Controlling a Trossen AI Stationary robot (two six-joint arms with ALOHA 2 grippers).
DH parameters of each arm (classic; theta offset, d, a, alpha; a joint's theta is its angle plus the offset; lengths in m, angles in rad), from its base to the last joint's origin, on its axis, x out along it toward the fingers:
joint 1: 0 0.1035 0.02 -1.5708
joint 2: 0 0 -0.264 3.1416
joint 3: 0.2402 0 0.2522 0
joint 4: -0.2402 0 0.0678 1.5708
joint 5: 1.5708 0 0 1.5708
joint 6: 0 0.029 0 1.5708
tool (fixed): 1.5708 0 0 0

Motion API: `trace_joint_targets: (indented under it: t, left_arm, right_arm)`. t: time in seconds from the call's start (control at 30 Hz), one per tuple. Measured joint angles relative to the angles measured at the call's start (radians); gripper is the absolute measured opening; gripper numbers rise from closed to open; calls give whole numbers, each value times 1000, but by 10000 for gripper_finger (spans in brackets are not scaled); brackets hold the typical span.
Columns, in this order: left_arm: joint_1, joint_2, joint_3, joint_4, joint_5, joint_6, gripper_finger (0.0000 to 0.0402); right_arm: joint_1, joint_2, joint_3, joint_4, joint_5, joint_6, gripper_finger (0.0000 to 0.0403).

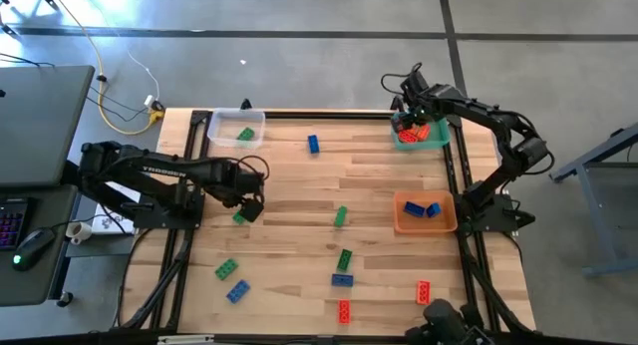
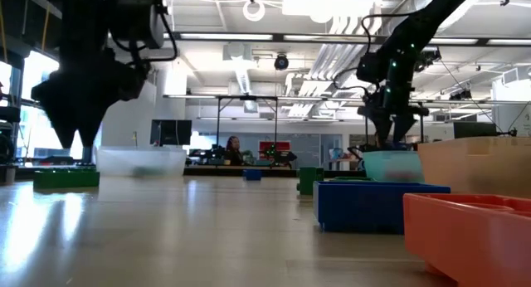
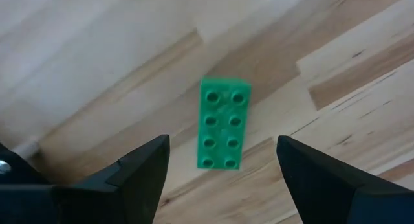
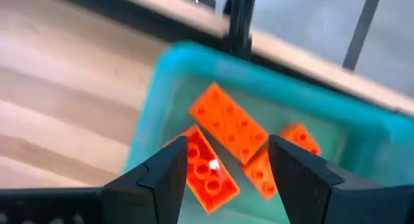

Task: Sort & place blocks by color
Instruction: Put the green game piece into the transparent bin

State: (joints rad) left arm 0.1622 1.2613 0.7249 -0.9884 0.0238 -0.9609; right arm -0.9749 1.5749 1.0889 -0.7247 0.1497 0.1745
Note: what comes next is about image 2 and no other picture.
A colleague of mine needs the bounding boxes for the black equipment stand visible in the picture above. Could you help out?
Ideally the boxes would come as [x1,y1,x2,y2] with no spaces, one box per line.
[0,105,22,185]

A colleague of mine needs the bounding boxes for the yellow hanging cable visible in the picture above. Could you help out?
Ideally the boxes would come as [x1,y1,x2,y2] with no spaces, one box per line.
[40,2,51,54]

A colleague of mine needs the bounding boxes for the red toy brick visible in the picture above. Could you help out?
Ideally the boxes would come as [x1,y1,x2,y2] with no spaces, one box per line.
[402,192,531,287]

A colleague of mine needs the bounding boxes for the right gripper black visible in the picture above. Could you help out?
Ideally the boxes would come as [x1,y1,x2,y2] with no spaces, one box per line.
[357,83,431,149]

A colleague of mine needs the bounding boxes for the black aluminium table frame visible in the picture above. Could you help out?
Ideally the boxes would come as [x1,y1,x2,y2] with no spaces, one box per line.
[0,163,367,180]

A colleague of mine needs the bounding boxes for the teal plastic bin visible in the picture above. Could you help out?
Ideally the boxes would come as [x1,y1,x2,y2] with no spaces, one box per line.
[363,150,425,183]

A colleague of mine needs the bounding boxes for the red wall sign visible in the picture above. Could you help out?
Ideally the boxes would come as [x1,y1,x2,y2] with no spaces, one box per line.
[258,140,292,156]

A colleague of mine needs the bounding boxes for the clear plastic bin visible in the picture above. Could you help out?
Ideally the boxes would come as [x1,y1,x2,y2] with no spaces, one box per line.
[95,144,188,178]

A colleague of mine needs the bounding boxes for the overhead light bar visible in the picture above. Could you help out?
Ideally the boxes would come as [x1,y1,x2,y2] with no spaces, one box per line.
[163,28,531,47]

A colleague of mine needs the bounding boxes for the person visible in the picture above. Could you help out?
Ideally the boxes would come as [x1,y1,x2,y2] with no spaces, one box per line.
[225,135,246,167]

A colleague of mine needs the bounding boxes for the orange plastic bin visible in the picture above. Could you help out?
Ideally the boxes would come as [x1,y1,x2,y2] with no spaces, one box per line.
[417,136,531,196]

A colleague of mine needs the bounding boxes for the large bright window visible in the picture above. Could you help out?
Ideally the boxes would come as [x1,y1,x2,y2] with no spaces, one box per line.
[0,50,97,163]

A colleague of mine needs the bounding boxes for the white ceiling ring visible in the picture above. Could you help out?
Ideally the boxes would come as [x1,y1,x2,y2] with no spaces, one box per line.
[242,0,266,22]

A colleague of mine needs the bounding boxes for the blue plastic bin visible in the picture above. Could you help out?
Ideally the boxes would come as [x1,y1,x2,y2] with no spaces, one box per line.
[314,180,451,234]

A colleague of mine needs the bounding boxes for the black computer monitor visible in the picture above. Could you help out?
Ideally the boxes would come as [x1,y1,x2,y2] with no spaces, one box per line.
[452,120,498,139]
[149,119,193,148]

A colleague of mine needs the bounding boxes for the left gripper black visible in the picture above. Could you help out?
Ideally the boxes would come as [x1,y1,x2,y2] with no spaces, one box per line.
[31,49,149,150]

